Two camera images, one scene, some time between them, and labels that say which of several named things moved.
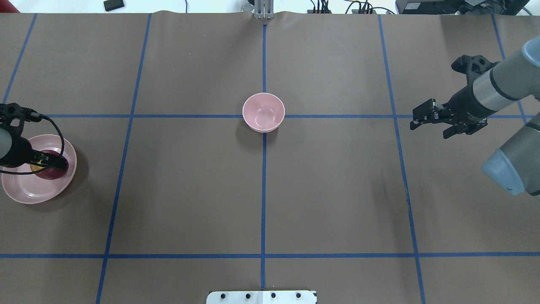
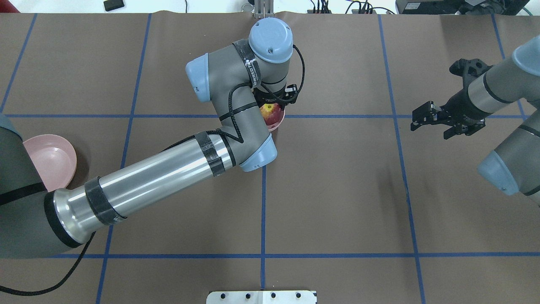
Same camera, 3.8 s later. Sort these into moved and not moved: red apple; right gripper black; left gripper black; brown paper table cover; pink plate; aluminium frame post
Moved: right gripper black; red apple
Not moved: left gripper black; pink plate; aluminium frame post; brown paper table cover
